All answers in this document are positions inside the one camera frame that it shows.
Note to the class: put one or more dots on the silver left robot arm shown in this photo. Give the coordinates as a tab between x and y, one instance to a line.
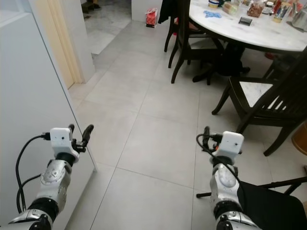
53	179

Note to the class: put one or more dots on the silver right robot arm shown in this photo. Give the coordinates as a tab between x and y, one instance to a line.
224	184

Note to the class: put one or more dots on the small black card holder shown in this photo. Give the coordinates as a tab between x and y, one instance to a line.
245	21

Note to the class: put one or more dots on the dark wooden dining chair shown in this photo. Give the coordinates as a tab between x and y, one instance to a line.
283	108
182	28

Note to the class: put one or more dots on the red bag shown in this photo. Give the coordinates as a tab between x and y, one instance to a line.
151	18

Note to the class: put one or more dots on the round white marble table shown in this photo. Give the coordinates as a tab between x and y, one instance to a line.
259	33

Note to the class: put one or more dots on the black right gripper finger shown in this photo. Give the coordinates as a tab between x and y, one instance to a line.
206	136

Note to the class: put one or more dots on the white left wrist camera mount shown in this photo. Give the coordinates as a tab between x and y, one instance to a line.
62	141

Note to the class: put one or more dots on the red slipper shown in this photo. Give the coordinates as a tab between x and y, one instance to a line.
270	55

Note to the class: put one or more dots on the cream wooden door frame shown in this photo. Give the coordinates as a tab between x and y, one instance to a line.
61	48

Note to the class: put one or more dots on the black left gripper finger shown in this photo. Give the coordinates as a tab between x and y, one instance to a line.
88	133
71	128

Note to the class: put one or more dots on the dark slipper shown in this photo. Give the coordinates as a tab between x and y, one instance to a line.
90	6

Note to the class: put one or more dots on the orange brown basket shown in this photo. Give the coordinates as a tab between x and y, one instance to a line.
300	146

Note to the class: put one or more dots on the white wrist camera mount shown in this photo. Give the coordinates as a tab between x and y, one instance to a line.
230	146
62	141

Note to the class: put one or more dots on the blue gloves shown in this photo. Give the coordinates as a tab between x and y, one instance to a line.
212	14

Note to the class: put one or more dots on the black jacket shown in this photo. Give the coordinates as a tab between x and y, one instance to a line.
167	10

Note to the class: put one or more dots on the white fridge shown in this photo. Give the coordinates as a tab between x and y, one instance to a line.
29	120

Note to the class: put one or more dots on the white blue cup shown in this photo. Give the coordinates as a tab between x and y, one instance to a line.
213	4

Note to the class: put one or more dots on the black table pedestal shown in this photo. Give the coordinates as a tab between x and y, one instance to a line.
230	62

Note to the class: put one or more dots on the brown snack jar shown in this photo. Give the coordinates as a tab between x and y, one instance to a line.
255	10

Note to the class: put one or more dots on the yellow red snack package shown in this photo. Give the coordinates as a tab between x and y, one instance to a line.
281	12

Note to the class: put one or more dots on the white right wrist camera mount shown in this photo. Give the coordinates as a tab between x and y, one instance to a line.
230	146

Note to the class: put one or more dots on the clear food container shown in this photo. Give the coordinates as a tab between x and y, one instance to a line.
230	8

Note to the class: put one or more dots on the steel kettle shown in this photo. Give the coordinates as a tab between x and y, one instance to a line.
300	20

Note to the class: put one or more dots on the black folding chair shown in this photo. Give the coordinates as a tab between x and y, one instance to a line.
268	211

